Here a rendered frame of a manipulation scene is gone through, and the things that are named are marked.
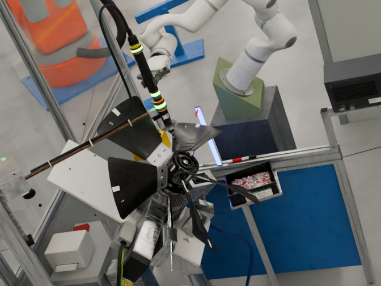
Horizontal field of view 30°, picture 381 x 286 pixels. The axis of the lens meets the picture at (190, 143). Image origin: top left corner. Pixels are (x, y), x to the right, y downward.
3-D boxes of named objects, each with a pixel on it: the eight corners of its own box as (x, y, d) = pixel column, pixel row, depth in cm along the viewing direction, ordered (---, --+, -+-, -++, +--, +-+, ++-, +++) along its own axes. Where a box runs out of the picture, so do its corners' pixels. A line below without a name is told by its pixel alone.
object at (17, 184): (5, 205, 256) (-5, 187, 252) (3, 196, 262) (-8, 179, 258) (31, 191, 258) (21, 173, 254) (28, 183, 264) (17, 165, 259)
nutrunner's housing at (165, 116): (168, 135, 272) (125, 32, 249) (165, 131, 276) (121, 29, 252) (177, 130, 273) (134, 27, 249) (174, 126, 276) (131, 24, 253)
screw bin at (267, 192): (232, 209, 304) (227, 197, 301) (228, 186, 318) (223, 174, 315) (280, 194, 301) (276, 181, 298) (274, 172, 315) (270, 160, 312)
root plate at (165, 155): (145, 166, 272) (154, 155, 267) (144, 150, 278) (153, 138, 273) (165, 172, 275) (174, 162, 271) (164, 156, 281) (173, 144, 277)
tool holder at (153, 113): (160, 136, 269) (151, 115, 264) (153, 129, 275) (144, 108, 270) (180, 125, 271) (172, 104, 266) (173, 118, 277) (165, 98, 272)
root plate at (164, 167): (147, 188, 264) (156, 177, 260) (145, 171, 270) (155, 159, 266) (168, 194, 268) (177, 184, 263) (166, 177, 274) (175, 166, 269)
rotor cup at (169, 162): (155, 189, 269) (172, 168, 261) (153, 161, 279) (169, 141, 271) (187, 199, 275) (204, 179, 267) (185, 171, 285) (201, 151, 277)
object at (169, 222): (170, 198, 275) (173, 273, 250) (165, 196, 274) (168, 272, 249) (173, 194, 273) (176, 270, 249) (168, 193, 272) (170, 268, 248)
